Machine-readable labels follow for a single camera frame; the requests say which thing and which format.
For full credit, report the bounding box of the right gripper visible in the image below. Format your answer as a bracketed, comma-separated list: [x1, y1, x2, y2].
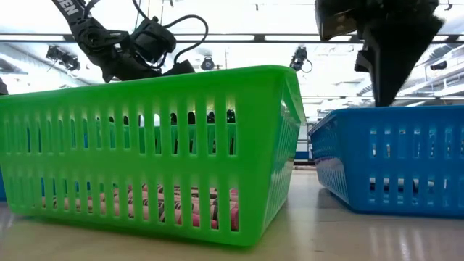
[354, 0, 445, 107]

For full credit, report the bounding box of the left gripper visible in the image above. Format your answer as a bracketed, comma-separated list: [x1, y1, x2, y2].
[101, 46, 196, 83]

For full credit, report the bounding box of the black beam-mounted device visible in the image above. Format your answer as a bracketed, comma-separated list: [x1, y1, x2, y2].
[45, 45, 81, 73]
[289, 46, 313, 73]

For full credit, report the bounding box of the green plastic basket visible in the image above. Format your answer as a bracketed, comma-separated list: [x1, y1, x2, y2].
[0, 65, 307, 247]

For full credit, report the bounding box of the distant blue white shelf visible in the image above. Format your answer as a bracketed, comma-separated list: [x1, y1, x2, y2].
[295, 123, 312, 166]

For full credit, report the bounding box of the black overhead beam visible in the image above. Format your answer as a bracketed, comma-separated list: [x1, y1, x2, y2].
[0, 32, 464, 44]

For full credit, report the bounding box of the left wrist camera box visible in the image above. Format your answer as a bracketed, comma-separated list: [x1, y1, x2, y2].
[130, 17, 178, 63]

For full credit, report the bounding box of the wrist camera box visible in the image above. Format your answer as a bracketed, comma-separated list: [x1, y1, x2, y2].
[130, 17, 178, 63]
[314, 0, 360, 41]

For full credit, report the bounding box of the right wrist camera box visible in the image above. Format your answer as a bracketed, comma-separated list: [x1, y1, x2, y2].
[314, 0, 360, 41]

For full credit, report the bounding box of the black overhead camera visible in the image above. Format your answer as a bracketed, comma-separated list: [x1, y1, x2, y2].
[200, 56, 216, 72]

